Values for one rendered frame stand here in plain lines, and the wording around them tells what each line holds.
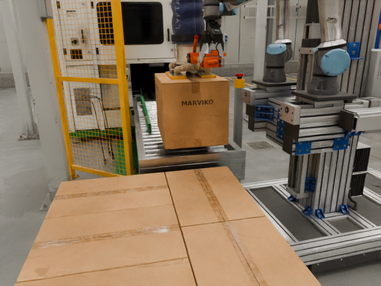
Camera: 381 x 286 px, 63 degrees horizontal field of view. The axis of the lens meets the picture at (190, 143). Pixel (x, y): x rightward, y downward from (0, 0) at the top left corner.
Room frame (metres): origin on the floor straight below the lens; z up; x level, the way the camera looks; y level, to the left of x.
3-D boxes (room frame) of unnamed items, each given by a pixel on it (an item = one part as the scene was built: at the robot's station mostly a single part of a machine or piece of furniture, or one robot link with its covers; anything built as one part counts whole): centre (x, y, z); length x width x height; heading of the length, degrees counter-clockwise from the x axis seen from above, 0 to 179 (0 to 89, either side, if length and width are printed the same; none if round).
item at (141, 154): (2.95, 0.52, 0.50); 2.31 x 0.05 x 0.19; 11
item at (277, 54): (2.06, -0.56, 1.20); 0.13 x 0.12 x 0.14; 147
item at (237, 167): (1.86, -0.02, 0.48); 0.70 x 0.03 x 0.15; 101
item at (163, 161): (1.86, -0.02, 0.58); 0.70 x 0.03 x 0.06; 101
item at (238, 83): (2.51, -0.40, 0.50); 0.07 x 0.07 x 1.00; 11
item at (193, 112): (2.10, 0.01, 0.87); 0.60 x 0.40 x 0.40; 10
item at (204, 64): (1.53, -0.10, 1.21); 0.08 x 0.07 x 0.05; 10
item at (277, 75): (2.05, -0.56, 1.09); 0.15 x 0.15 x 0.10
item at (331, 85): (1.57, -0.68, 1.09); 0.15 x 0.15 x 0.10
